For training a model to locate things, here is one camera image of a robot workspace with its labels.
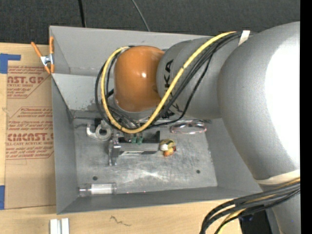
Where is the small yellow orange toy food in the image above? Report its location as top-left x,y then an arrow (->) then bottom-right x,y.
159,138 -> 177,157

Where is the clear glass tube white insert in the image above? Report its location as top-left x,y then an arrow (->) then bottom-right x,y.
78,182 -> 117,197

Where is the grey metal bin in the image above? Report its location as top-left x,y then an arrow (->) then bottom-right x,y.
48,25 -> 264,215

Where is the brown cardboard board red print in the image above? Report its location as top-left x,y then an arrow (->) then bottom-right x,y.
0,42 -> 58,211

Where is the silver metal ring tool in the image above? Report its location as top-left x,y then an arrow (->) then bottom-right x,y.
86,122 -> 112,142

